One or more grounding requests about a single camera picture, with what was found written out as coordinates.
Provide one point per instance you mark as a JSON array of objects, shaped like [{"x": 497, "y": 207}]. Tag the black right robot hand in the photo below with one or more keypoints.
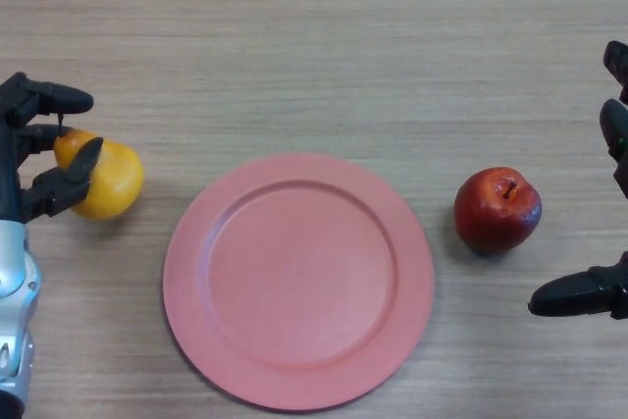
[{"x": 579, "y": 295}]

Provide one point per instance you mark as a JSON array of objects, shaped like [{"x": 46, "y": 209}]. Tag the red apple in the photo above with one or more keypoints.
[{"x": 493, "y": 213}]

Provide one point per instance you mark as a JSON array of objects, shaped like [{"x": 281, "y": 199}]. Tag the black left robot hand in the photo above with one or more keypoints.
[{"x": 7, "y": 169}]

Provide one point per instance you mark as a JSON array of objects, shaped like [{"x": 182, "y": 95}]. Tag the pink round plate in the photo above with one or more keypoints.
[{"x": 299, "y": 281}]

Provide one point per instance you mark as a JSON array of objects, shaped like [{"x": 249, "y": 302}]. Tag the yellow pear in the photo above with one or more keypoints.
[{"x": 118, "y": 178}]

